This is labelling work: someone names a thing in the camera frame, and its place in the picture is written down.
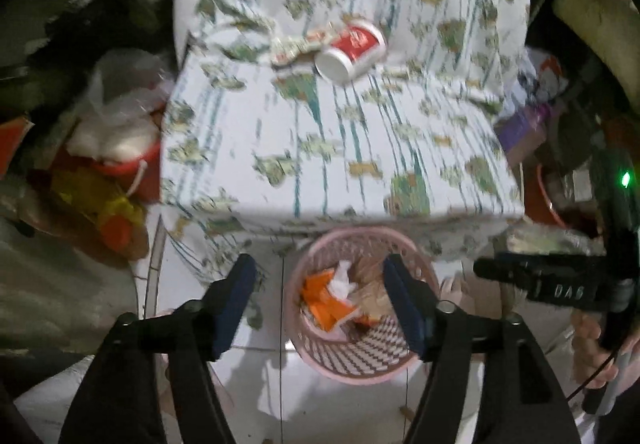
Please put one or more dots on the person's right hand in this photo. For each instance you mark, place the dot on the person's right hand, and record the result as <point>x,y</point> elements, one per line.
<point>592,349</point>

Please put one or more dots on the red basin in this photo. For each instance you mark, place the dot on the red basin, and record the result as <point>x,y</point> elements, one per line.
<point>542,201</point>

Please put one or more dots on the frog-patterned cloth covered table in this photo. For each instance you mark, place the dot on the frog-patterned cloth covered table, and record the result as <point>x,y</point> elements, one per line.
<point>350,139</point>

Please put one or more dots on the pink plastic basket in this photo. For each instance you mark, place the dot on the pink plastic basket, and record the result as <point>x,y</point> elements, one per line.
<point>362,354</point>

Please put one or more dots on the yellow plastic bag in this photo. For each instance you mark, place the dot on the yellow plastic bag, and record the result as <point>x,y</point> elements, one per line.
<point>100,204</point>

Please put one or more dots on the brown food wrapper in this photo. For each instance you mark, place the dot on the brown food wrapper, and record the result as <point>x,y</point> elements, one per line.
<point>372,294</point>

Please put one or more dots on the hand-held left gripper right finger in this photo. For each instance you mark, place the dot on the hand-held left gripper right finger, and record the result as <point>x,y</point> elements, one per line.
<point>402,309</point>

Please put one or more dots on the clear plastic bag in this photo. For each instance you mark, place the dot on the clear plastic bag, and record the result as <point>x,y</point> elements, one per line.
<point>117,99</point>

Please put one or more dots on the crumpled white paper wrapper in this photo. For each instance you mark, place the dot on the crumpled white paper wrapper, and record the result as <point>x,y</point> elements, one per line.
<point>300,44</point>

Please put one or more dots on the white orange print bag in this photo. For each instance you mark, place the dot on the white orange print bag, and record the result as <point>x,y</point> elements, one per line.
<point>545,74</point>

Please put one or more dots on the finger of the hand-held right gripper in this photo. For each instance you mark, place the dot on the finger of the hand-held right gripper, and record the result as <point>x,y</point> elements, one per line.
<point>500,269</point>

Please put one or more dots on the orange snack wrapper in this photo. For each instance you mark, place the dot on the orange snack wrapper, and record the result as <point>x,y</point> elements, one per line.
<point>325,301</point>

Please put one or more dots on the red paper cup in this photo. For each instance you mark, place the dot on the red paper cup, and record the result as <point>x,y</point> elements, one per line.
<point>352,49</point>

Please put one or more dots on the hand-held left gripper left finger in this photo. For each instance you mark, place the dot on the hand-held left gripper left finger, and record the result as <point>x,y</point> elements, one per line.
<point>232,309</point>

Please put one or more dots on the purple package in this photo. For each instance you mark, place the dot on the purple package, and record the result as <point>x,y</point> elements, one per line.
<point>525,127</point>

